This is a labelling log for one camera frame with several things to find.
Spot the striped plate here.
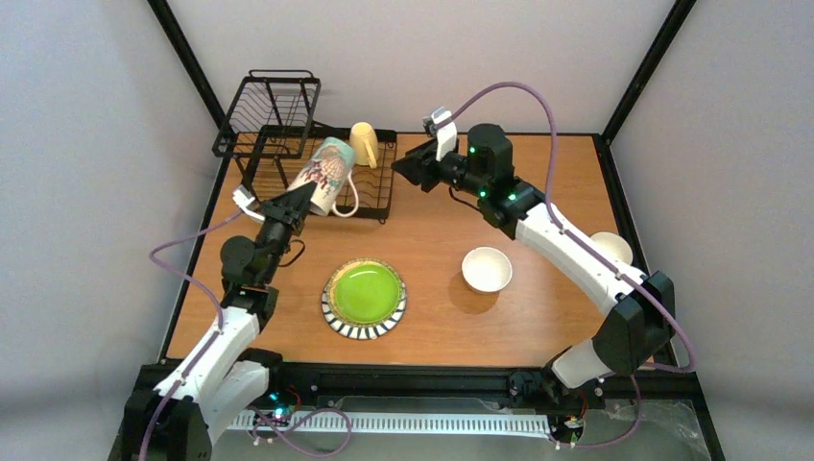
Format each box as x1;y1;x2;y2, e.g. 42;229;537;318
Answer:
321;257;407;341

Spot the black enclosure frame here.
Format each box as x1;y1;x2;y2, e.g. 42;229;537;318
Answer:
108;1;725;460

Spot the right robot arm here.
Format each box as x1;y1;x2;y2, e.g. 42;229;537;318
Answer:
393;124;678;397

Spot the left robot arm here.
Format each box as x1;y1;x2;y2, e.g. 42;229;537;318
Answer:
118;182;317;460

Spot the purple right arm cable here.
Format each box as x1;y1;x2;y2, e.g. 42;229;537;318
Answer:
444;81;698;450

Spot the black wire dish rack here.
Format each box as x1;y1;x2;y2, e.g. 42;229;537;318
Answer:
212;70;397;224

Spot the tall patterned ceramic cup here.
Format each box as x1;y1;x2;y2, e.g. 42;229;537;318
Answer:
287;136;359;218

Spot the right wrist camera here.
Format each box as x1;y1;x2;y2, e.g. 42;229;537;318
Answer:
422;107;458;162

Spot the white bowl at right edge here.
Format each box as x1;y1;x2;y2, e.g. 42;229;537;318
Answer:
590;231;634;265

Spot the green plate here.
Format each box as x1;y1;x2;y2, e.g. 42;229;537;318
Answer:
328;260;402;326

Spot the yellow ceramic mug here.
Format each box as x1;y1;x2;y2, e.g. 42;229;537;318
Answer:
348;122;379;168

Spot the white cable duct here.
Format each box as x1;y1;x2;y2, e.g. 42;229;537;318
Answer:
227;410;550;439

